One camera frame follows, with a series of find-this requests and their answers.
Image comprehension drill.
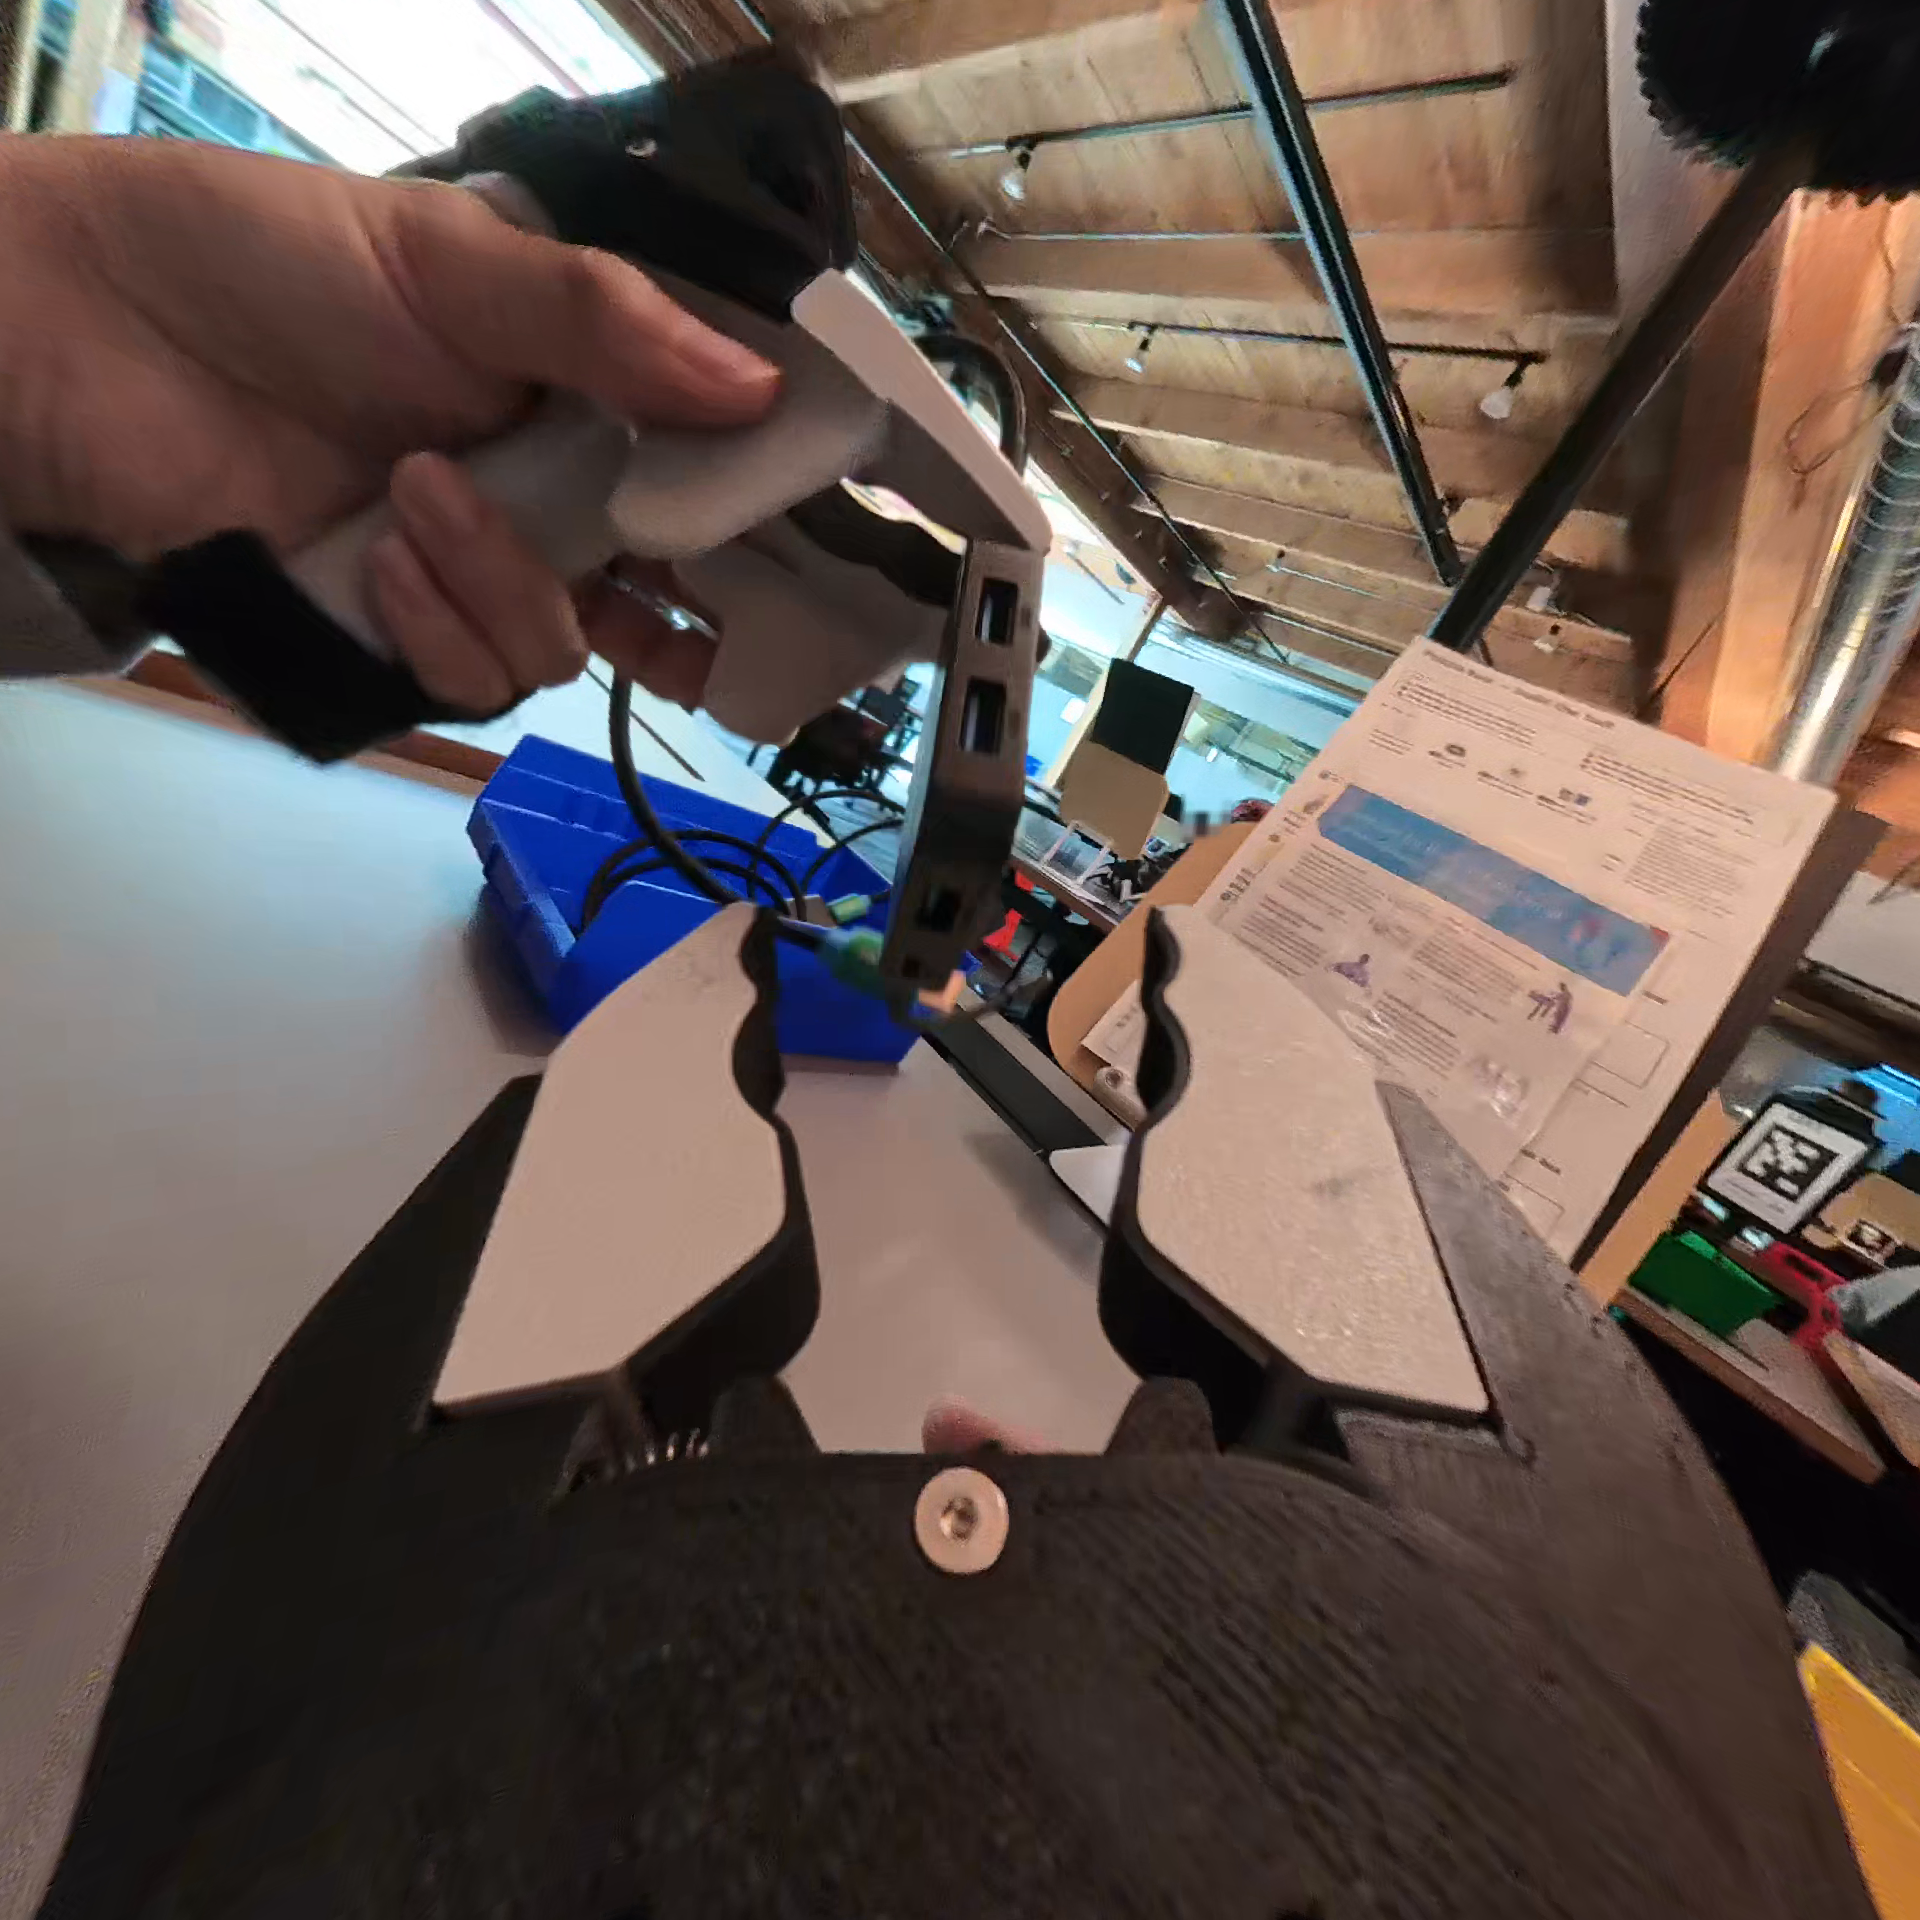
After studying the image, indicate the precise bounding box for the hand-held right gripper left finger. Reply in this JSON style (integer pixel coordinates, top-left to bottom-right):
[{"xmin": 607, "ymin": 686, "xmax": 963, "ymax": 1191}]
[{"xmin": 431, "ymin": 900, "xmax": 825, "ymax": 1441}]

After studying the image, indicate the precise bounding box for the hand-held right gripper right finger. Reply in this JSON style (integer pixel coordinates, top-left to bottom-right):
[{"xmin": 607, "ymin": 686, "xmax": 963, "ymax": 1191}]
[{"xmin": 1097, "ymin": 903, "xmax": 1498, "ymax": 1448}]

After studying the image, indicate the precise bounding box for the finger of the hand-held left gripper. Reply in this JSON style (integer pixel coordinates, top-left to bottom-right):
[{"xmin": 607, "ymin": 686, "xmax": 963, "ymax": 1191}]
[
  {"xmin": 787, "ymin": 268, "xmax": 1056, "ymax": 557},
  {"xmin": 701, "ymin": 514, "xmax": 966, "ymax": 750}
]

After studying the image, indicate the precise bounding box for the dark grey usb hub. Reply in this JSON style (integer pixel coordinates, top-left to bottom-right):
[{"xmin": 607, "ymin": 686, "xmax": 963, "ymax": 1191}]
[{"xmin": 879, "ymin": 540, "xmax": 1053, "ymax": 1010}]

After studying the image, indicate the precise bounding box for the black usb hub cable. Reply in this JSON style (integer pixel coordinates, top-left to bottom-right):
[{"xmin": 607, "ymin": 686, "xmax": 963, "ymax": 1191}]
[{"xmin": 603, "ymin": 334, "xmax": 1033, "ymax": 940}]

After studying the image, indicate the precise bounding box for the blue plastic bin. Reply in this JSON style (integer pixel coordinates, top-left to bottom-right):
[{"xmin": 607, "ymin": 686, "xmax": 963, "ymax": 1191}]
[{"xmin": 470, "ymin": 732, "xmax": 976, "ymax": 1070}]

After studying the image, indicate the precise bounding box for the person's left hand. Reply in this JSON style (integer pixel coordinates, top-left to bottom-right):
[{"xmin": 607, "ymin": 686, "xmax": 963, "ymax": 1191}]
[{"xmin": 0, "ymin": 132, "xmax": 785, "ymax": 713}]

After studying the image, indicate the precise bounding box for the large window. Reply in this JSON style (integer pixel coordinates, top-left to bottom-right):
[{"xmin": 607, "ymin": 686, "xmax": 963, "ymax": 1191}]
[{"xmin": 0, "ymin": 0, "xmax": 664, "ymax": 174}]

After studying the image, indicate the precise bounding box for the instruction sheet with blue banner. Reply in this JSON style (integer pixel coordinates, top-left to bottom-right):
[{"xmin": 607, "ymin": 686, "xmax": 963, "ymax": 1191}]
[{"xmin": 1080, "ymin": 780, "xmax": 1674, "ymax": 1186}]

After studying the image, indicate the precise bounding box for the black monitor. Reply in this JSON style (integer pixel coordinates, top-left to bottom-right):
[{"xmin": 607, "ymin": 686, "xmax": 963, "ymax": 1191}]
[{"xmin": 1093, "ymin": 661, "xmax": 1198, "ymax": 769}]

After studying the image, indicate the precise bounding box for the green plastic bin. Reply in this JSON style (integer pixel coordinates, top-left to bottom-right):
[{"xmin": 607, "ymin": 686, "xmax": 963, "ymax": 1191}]
[{"xmin": 1627, "ymin": 1230, "xmax": 1787, "ymax": 1337}]

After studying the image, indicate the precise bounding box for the black and white marker tag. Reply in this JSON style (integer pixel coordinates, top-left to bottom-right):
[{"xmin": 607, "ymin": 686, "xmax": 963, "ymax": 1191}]
[{"xmin": 1704, "ymin": 1094, "xmax": 1882, "ymax": 1239}]

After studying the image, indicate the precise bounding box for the red plastic object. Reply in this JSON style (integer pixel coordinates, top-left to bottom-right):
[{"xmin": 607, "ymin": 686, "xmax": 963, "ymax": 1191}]
[{"xmin": 1755, "ymin": 1245, "xmax": 1850, "ymax": 1354}]

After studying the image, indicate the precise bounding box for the wooden work table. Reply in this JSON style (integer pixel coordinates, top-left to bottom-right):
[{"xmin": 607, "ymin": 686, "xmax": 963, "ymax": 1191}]
[{"xmin": 1617, "ymin": 1286, "xmax": 1920, "ymax": 1487}]

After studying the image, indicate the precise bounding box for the black slanted pole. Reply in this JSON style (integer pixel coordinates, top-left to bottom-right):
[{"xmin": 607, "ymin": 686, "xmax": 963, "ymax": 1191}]
[{"xmin": 1432, "ymin": 142, "xmax": 1824, "ymax": 649}]

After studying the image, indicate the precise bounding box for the yellow plastic bin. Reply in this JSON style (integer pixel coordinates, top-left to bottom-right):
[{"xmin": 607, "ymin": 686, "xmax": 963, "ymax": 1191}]
[{"xmin": 1797, "ymin": 1640, "xmax": 1920, "ymax": 1920}]

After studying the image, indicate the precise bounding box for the black round ribbed disc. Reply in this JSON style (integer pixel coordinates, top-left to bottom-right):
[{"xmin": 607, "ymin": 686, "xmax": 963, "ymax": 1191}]
[{"xmin": 1635, "ymin": 0, "xmax": 1920, "ymax": 197}]

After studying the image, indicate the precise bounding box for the black ceiling rail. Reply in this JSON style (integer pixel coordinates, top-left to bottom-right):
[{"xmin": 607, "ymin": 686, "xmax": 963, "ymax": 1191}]
[{"xmin": 1219, "ymin": 0, "xmax": 1465, "ymax": 588}]

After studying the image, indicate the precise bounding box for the silver metal duct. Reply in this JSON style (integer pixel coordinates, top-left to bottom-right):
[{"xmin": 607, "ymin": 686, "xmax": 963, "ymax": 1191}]
[{"xmin": 1770, "ymin": 322, "xmax": 1920, "ymax": 783}]

